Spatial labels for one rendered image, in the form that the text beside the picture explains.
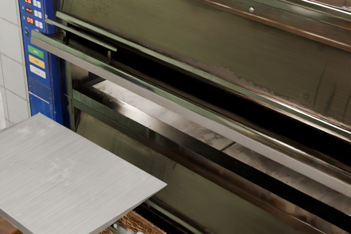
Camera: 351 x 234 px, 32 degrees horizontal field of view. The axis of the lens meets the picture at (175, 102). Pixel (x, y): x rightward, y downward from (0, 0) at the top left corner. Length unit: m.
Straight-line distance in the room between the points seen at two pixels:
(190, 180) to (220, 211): 0.14
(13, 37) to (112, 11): 0.61
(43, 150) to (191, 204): 0.47
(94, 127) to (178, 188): 0.41
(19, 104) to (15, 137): 0.60
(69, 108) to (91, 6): 0.45
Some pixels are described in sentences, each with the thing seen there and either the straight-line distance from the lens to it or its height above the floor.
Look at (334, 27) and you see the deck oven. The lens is 1.38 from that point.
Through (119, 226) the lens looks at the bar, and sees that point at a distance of 1.54.
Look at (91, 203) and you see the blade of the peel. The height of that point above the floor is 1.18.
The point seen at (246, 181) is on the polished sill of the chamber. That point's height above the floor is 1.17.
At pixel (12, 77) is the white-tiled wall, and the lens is 2.46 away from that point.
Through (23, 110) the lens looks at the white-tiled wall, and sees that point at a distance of 2.49.
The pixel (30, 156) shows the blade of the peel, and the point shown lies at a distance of 1.81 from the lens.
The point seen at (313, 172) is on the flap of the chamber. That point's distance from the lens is 1.34.
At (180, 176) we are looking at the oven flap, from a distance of 1.90.
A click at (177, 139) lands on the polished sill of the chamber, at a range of 1.84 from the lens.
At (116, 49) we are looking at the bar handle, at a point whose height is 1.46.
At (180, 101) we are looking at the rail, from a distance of 1.53.
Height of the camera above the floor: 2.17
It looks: 29 degrees down
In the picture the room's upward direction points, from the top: 1 degrees clockwise
